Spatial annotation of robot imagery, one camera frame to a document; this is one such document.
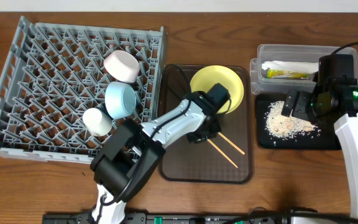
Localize wooden chopstick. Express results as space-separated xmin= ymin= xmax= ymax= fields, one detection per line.
xmin=218 ymin=132 xmax=245 ymax=155
xmin=207 ymin=139 xmax=238 ymax=169

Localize rice leftovers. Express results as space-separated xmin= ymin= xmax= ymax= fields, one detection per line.
xmin=264 ymin=101 xmax=319 ymax=146

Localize white napkin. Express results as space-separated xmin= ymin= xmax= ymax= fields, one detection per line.
xmin=261 ymin=60 xmax=319 ymax=73

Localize green snack wrapper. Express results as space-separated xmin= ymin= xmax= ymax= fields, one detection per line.
xmin=267 ymin=69 xmax=308 ymax=80

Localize yellow plate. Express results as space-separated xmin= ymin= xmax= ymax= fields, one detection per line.
xmin=190 ymin=65 xmax=244 ymax=114

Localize blue bowl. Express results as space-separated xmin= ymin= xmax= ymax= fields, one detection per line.
xmin=105 ymin=82 xmax=137 ymax=119

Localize white paper cup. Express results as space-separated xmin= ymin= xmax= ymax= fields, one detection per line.
xmin=82 ymin=108 xmax=112 ymax=136

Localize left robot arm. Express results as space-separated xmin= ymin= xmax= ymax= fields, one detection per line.
xmin=90 ymin=90 xmax=231 ymax=223

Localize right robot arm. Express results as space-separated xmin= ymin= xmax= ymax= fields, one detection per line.
xmin=282 ymin=54 xmax=358 ymax=219

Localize black waste tray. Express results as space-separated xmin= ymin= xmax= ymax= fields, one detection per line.
xmin=255 ymin=93 xmax=341 ymax=151

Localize grey dishwasher rack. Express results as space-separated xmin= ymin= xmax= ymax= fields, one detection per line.
xmin=0 ymin=18 xmax=166 ymax=164

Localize brown serving tray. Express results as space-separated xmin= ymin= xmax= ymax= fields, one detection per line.
xmin=158 ymin=66 xmax=254 ymax=184

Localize clear plastic bin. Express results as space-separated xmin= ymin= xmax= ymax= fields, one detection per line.
xmin=249 ymin=44 xmax=358 ymax=96

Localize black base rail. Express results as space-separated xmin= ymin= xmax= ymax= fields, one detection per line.
xmin=41 ymin=206 xmax=355 ymax=224

